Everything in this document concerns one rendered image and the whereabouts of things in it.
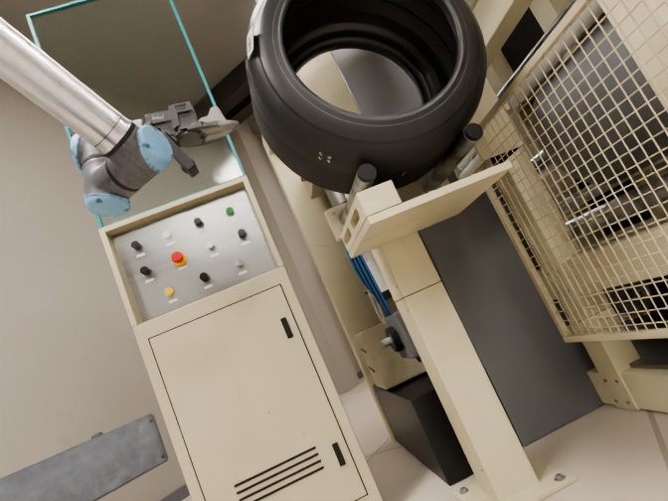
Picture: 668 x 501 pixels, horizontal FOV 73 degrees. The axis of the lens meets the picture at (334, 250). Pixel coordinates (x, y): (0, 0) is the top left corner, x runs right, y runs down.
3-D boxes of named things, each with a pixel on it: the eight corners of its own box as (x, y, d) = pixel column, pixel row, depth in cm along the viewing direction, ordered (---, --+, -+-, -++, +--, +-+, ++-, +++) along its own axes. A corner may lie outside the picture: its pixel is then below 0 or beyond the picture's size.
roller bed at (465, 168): (459, 184, 156) (422, 111, 161) (496, 169, 159) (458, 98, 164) (483, 160, 137) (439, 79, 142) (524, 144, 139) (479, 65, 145)
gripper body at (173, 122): (192, 99, 107) (140, 110, 105) (200, 131, 105) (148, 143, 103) (199, 116, 114) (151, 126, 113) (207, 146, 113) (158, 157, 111)
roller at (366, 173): (355, 210, 135) (358, 224, 134) (340, 212, 135) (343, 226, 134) (375, 161, 101) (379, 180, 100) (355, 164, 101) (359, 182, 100)
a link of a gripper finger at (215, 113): (232, 99, 108) (194, 107, 107) (238, 120, 107) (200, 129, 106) (234, 106, 112) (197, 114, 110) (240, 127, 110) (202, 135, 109)
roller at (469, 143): (436, 178, 140) (439, 191, 139) (422, 179, 139) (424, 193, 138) (481, 121, 106) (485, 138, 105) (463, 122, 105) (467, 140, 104)
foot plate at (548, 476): (454, 496, 140) (450, 489, 140) (526, 457, 144) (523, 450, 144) (490, 529, 114) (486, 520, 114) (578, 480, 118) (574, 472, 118)
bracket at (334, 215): (337, 242, 135) (324, 213, 137) (451, 195, 141) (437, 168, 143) (338, 239, 132) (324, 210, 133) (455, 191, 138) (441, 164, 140)
